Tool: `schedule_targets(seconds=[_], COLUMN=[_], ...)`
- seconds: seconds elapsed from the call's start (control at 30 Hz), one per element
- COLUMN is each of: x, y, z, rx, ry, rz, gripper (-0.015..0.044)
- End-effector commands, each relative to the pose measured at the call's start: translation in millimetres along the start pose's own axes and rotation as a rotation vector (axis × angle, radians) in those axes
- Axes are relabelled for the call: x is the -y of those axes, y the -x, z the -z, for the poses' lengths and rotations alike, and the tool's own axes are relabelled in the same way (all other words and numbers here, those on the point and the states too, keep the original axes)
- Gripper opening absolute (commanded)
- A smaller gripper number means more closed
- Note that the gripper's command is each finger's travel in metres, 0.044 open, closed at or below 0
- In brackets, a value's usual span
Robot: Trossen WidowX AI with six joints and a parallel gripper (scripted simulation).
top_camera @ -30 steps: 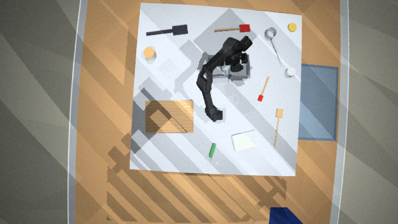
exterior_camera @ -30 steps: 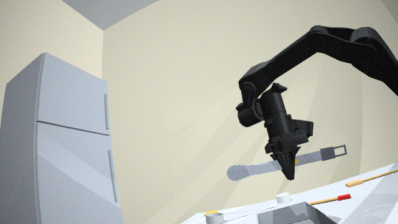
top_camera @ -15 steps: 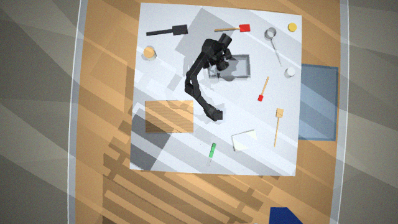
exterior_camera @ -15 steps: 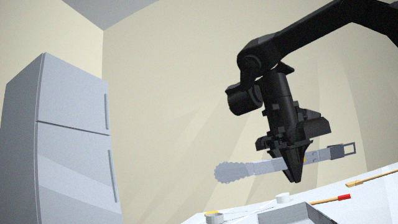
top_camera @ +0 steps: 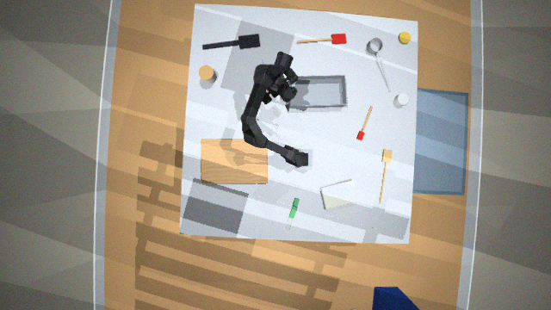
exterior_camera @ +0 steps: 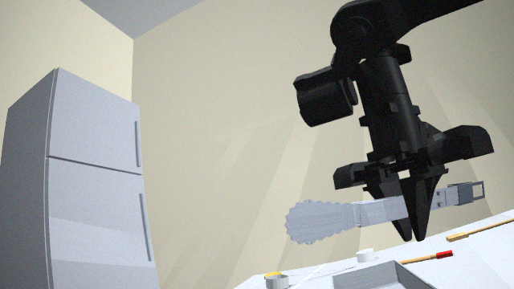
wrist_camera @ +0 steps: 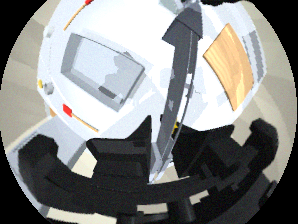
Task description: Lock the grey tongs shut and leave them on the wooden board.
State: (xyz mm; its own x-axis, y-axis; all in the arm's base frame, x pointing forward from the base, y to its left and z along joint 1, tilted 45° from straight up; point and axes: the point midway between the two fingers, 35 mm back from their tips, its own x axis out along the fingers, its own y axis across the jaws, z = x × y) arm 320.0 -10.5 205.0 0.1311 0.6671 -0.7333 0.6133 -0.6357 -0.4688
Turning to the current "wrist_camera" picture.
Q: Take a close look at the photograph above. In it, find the grey cylinder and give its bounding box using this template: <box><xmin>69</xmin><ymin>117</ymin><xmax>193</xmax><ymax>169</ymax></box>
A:
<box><xmin>43</xmin><ymin>26</ymin><xmax>55</xmax><ymax>39</ymax></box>

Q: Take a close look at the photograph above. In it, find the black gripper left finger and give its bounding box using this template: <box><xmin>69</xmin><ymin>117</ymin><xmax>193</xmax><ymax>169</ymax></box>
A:
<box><xmin>85</xmin><ymin>116</ymin><xmax>152</xmax><ymax>184</ymax></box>

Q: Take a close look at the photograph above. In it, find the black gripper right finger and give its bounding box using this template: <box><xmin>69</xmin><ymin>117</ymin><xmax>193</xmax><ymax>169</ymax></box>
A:
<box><xmin>172</xmin><ymin>124</ymin><xmax>235</xmax><ymax>179</ymax></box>

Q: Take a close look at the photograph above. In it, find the wooden board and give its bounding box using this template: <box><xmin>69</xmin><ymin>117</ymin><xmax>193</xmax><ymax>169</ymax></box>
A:
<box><xmin>202</xmin><ymin>23</ymin><xmax>254</xmax><ymax>112</ymax></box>

